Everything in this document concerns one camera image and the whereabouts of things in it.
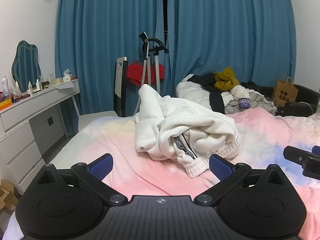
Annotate brown paper bag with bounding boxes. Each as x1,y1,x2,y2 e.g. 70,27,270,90
271,77,299,107

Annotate cardboard boxes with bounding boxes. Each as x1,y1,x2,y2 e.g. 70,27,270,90
0,178,19,214

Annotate grey garment with purple label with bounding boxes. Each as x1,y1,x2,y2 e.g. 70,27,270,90
224,89,278,116

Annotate dark clothing heap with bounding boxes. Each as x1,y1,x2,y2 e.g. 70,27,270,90
241,80,274,98

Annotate garment steamer on stand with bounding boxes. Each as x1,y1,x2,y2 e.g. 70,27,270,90
133,31,169,117

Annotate black garment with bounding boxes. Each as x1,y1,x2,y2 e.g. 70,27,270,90
187,73,227,114

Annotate black armchair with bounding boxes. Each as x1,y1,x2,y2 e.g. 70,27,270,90
274,84,318,118

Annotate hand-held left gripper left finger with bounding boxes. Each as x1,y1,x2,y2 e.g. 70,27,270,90
37,153,128,206

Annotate black and white chair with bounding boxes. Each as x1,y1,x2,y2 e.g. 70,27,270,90
113,57,129,118

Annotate mustard yellow garment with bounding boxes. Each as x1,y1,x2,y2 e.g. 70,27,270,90
213,66,241,92

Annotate pastel pink bed blanket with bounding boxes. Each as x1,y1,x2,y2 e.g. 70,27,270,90
0,110,320,240

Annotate white tissue box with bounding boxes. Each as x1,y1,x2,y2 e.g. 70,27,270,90
62,69,73,83

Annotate white dressing table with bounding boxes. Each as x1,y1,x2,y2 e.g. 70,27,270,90
0,78,82,196

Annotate pile of mixed clothes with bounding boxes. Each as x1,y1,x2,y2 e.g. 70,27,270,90
175,74,251,111

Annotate wavy blue-framed mirror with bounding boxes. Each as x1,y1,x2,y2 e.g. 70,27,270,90
11,40,41,93

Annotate orange box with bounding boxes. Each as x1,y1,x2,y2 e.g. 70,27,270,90
0,99,13,111

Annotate red cloth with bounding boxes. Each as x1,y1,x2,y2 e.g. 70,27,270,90
126,60,166,87

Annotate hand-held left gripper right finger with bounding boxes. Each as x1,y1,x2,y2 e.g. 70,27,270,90
194,154,284,207

